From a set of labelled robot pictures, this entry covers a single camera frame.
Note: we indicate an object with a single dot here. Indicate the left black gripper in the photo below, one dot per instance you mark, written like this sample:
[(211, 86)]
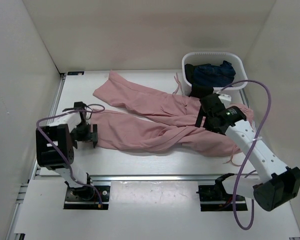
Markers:
[(90, 136)]

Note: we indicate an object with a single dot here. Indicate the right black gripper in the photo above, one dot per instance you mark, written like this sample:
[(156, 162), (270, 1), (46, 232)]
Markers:
[(199, 119)]

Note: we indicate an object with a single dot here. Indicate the pink trousers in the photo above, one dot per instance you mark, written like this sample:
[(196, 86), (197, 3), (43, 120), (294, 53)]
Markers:
[(155, 122)]

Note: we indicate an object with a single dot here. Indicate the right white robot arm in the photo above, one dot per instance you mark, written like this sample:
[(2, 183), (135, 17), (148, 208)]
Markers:
[(277, 183)]

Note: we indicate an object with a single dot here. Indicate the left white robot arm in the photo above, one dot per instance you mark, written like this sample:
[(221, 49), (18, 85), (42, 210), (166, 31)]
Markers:
[(57, 137)]

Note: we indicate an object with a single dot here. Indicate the black trousers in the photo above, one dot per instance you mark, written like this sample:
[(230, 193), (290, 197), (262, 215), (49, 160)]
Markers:
[(197, 90)]

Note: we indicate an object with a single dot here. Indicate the blue trousers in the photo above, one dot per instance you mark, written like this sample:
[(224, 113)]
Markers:
[(214, 75)]

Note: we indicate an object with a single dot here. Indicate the white plastic basket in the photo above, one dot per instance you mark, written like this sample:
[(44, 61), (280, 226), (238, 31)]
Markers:
[(215, 58)]

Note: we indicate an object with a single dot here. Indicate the blue corner label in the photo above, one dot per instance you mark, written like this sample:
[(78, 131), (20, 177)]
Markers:
[(75, 73)]

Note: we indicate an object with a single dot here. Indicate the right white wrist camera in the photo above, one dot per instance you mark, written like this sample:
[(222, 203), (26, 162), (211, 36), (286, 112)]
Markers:
[(225, 99)]

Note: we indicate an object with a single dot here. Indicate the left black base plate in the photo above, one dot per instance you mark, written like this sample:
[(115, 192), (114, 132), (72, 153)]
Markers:
[(85, 198)]

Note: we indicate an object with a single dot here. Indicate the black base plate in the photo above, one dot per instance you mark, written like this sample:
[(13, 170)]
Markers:
[(85, 198), (211, 201)]

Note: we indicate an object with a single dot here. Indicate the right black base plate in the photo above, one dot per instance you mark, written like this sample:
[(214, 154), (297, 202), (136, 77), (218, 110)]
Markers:
[(211, 201)]

